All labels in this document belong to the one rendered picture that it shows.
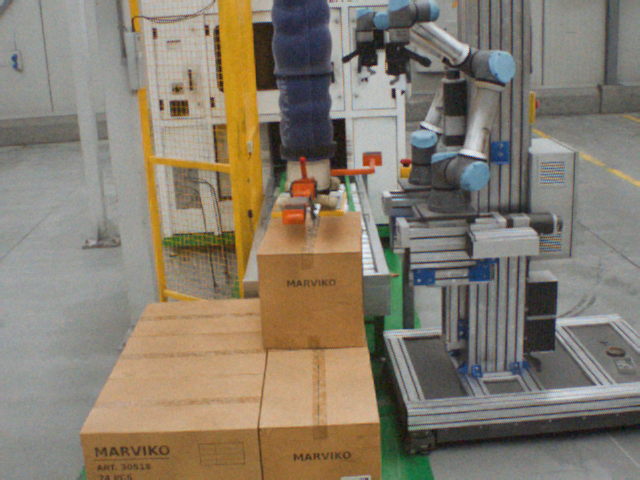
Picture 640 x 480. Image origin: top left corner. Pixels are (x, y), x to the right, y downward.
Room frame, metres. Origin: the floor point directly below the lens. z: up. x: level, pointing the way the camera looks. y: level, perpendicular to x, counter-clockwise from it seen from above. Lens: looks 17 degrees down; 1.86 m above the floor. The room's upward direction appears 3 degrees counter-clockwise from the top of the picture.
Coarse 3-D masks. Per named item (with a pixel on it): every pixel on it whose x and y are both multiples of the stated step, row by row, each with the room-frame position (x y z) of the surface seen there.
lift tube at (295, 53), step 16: (288, 0) 3.09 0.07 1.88; (320, 0) 3.11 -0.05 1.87; (272, 16) 3.15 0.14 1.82; (288, 16) 3.09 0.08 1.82; (304, 16) 3.08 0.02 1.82; (320, 16) 3.11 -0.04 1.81; (288, 32) 3.10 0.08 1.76; (304, 32) 3.09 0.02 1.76; (320, 32) 3.10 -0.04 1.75; (272, 48) 3.18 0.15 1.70; (288, 48) 3.09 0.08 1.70; (304, 48) 3.08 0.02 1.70; (320, 48) 3.10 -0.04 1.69; (288, 64) 3.10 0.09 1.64; (304, 64) 3.08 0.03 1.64; (320, 64) 3.11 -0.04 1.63
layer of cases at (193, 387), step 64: (192, 320) 3.25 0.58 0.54; (256, 320) 3.21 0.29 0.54; (128, 384) 2.64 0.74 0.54; (192, 384) 2.62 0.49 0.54; (256, 384) 2.60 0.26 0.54; (320, 384) 2.58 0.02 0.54; (128, 448) 2.29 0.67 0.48; (192, 448) 2.29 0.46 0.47; (256, 448) 2.29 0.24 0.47; (320, 448) 2.29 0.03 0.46
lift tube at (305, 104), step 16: (272, 0) 3.19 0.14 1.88; (304, 0) 3.09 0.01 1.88; (288, 80) 3.11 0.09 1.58; (304, 80) 3.09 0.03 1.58; (320, 80) 3.11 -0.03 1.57; (288, 96) 3.11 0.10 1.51; (304, 96) 3.09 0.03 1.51; (320, 96) 3.11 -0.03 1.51; (288, 112) 3.11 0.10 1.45; (304, 112) 3.08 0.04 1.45; (320, 112) 3.10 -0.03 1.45; (288, 128) 3.12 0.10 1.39; (304, 128) 3.09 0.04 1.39; (320, 128) 3.10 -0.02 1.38; (288, 144) 3.12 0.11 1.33; (304, 144) 3.09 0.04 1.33; (320, 144) 3.10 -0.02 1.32; (288, 160) 3.11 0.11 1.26; (320, 160) 3.10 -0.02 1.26
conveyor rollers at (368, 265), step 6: (342, 186) 5.74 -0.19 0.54; (354, 186) 5.67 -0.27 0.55; (276, 192) 5.62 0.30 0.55; (276, 198) 5.46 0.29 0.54; (354, 198) 5.31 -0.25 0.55; (318, 204) 5.21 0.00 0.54; (354, 204) 5.14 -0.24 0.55; (318, 210) 5.03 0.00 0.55; (348, 210) 5.03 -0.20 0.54; (360, 210) 5.03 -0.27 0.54; (270, 216) 4.95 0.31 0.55; (366, 234) 4.48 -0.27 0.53; (366, 240) 4.32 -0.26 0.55; (366, 246) 4.22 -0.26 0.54; (366, 252) 4.12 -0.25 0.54; (366, 258) 4.03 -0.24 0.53; (372, 258) 4.05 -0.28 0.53; (366, 264) 3.90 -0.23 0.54; (372, 264) 3.87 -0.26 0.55; (366, 270) 3.83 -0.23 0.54; (372, 270) 3.82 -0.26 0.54
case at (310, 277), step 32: (288, 224) 3.30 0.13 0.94; (320, 224) 3.28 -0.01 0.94; (352, 224) 3.26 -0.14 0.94; (288, 256) 2.89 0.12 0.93; (320, 256) 2.89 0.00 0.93; (352, 256) 2.88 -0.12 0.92; (288, 288) 2.89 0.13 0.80; (320, 288) 2.89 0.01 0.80; (352, 288) 2.88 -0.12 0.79; (288, 320) 2.90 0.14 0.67; (320, 320) 2.89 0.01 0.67; (352, 320) 2.88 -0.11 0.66
